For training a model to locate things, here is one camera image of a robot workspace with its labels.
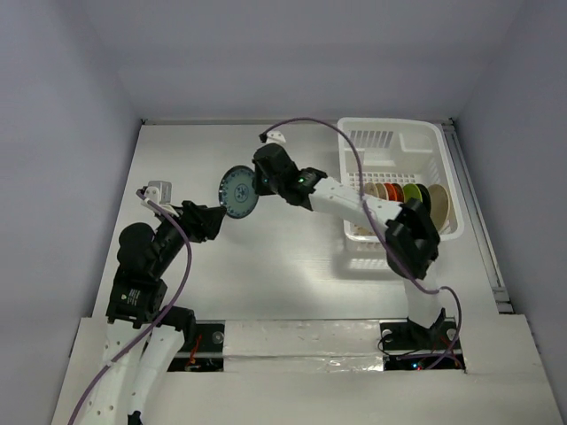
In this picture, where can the cream floral plate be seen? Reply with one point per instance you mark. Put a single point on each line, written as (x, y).
(370, 189)

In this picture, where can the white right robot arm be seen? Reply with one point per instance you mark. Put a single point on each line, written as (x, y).
(405, 230)

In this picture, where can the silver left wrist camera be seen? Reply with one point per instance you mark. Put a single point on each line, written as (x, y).
(156, 192)

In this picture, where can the blue patterned plate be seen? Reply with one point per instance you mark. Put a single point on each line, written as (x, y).
(236, 192)

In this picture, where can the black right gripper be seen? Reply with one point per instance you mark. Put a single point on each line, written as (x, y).
(264, 168)

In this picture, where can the orange plate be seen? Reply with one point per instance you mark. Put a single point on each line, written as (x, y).
(393, 193)

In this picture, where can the silver foil strip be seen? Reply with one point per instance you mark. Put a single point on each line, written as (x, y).
(302, 346)

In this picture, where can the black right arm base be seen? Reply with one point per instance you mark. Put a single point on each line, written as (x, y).
(406, 337)

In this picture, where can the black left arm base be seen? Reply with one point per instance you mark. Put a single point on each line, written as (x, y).
(204, 353)

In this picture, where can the white plastic dish rack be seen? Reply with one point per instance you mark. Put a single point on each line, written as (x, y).
(401, 151)

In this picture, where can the black plate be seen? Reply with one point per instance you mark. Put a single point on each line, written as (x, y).
(426, 196)

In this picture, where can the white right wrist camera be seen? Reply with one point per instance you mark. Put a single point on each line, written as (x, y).
(273, 136)

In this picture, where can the cream plate with writing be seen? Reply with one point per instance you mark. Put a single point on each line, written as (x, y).
(440, 205)

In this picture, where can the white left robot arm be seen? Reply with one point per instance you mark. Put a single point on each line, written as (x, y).
(143, 332)

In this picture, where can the lime green plate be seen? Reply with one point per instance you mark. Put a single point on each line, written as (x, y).
(412, 191)

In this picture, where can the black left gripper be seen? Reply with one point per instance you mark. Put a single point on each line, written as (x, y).
(202, 221)

